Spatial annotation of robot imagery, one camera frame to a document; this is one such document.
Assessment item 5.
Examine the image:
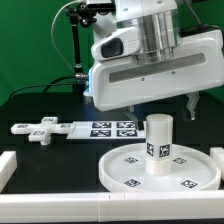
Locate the white marker tag sheet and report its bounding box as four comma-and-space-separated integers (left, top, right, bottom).
67, 121, 146, 140

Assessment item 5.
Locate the white round table top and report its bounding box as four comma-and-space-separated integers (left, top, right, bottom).
98, 143, 221, 192

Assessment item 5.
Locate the white fence block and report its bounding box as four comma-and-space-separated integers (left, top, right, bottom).
0, 151, 17, 193
210, 147, 224, 181

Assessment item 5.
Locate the white cross-shaped table base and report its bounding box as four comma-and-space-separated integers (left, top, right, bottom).
11, 117, 76, 145

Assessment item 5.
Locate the grey cable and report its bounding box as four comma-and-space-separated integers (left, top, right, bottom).
50, 0, 88, 75

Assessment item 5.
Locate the white front fence bar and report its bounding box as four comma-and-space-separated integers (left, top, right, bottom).
0, 190, 224, 223

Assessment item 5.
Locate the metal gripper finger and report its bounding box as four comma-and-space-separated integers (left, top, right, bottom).
185, 92, 200, 121
124, 106, 139, 129

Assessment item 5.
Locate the white left fence block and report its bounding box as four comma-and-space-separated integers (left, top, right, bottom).
0, 151, 17, 193

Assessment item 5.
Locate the black cable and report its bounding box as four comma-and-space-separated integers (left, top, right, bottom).
7, 75, 88, 101

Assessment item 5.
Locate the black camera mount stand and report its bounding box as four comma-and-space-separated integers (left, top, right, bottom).
66, 2, 96, 86

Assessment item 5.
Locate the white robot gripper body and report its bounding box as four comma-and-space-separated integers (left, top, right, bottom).
91, 30, 224, 111

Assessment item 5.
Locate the white right fence block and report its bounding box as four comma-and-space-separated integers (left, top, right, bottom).
210, 147, 224, 181

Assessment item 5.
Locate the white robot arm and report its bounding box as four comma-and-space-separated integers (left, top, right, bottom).
86, 0, 224, 120

